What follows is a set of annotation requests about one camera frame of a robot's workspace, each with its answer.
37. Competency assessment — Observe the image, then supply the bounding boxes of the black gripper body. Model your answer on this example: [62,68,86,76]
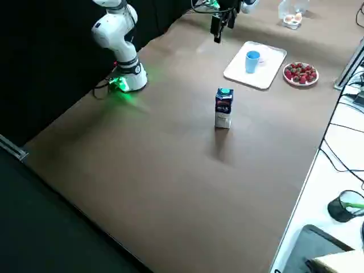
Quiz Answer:
[219,5,238,19]

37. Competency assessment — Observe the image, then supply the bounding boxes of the blue white milk carton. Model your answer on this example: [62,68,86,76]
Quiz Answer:
[214,87,234,130]

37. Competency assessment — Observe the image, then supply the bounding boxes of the blue plastic cup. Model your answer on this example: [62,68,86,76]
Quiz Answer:
[245,50,261,74]

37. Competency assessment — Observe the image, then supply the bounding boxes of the white rectangular tray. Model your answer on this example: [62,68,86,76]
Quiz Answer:
[223,40,287,91]

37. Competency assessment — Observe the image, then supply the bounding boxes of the pile of red strawberries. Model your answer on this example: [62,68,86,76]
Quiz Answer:
[284,63,317,85]

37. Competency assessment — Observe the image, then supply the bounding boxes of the white round plate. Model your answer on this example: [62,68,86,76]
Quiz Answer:
[282,61,319,87]

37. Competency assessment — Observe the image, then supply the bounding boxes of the green pen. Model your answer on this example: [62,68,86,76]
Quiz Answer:
[342,200,364,210]

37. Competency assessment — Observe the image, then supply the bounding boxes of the dark grey flat pad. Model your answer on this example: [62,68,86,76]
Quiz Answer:
[292,224,356,273]

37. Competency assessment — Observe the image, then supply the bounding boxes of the beige cardboard box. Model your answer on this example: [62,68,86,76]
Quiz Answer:
[311,249,364,273]

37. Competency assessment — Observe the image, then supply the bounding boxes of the black base cables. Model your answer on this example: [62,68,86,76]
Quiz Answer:
[192,0,217,14]
[93,76,120,101]

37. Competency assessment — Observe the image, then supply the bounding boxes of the aluminium camera post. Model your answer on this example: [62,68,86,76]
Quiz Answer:
[333,36,364,91]

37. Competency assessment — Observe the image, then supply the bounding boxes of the black desk cable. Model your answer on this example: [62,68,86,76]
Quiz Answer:
[318,85,364,183]

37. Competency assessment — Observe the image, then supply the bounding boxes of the aluminium frame bar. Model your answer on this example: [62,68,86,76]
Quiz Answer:
[0,133,29,162]

